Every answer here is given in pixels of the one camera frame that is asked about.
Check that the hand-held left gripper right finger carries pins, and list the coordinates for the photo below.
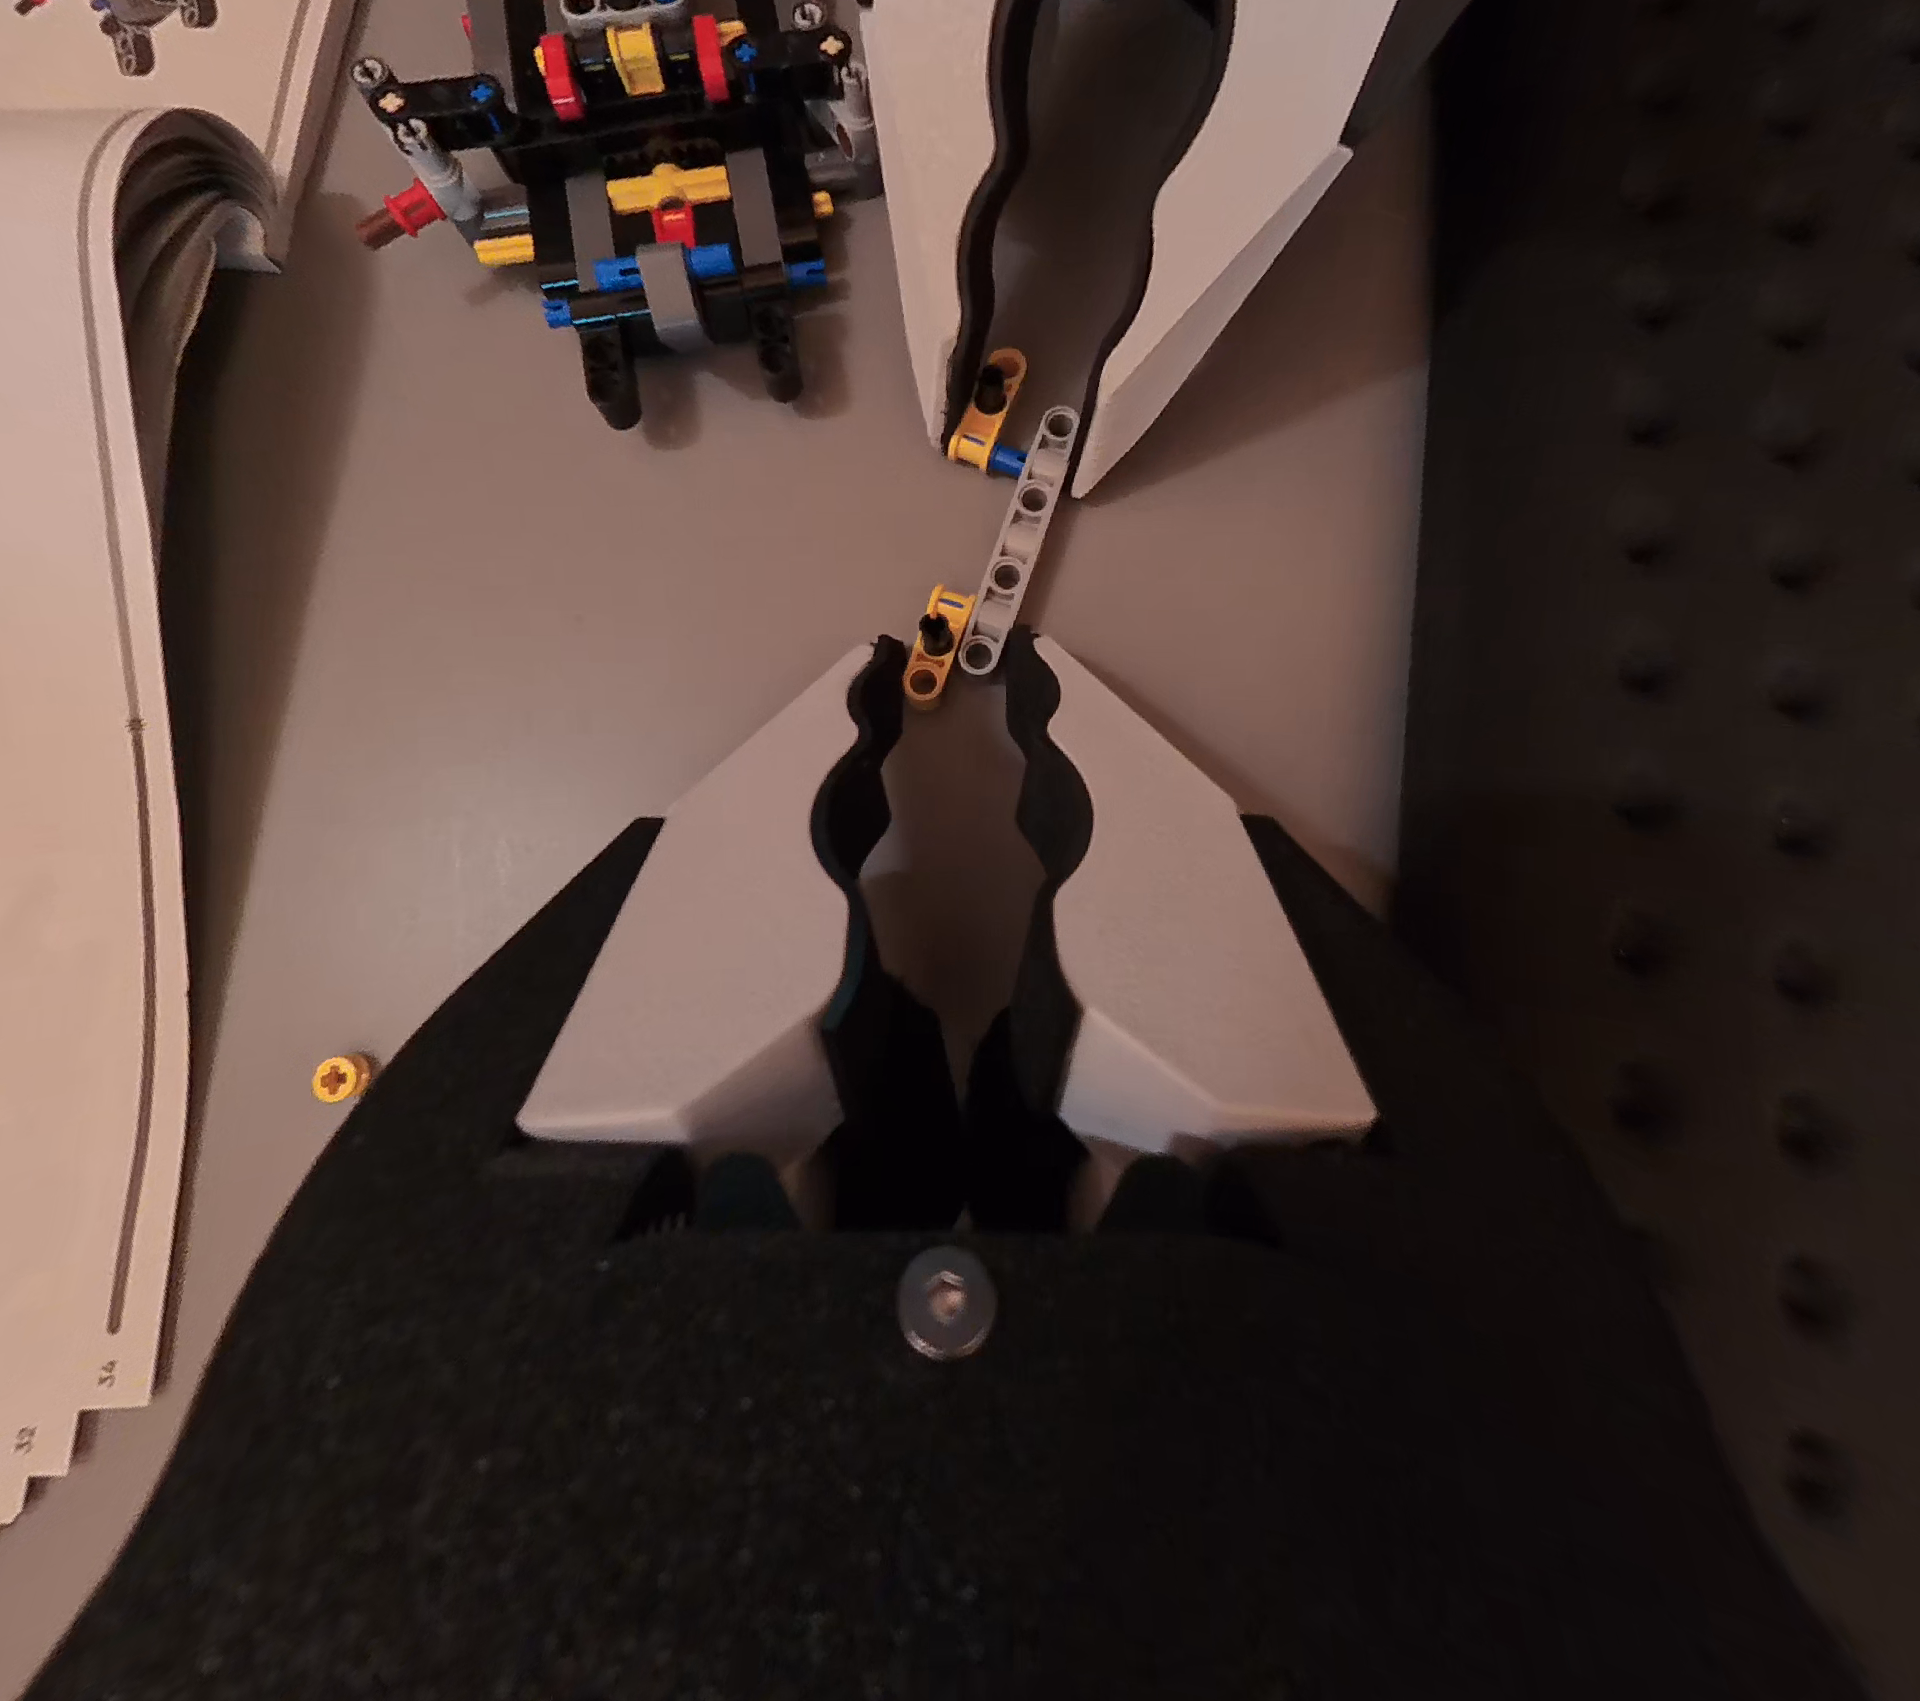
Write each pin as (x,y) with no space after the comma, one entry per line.
(1200,981)

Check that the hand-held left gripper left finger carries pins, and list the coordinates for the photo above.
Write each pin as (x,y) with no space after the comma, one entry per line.
(675,981)

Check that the yellow lego connector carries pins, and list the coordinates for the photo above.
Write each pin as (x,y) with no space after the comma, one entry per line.
(927,670)
(982,423)

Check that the short grey lego beam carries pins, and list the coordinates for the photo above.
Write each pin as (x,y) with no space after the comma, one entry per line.
(1020,548)

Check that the lego chassis model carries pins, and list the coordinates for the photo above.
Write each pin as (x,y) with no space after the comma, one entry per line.
(661,157)

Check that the yellow round lego bush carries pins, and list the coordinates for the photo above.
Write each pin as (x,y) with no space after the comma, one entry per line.
(343,1079)

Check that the black perforated mat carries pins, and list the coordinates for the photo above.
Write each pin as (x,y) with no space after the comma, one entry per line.
(1651,681)

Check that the open instruction booklet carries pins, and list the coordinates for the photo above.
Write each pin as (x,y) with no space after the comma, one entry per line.
(90,532)

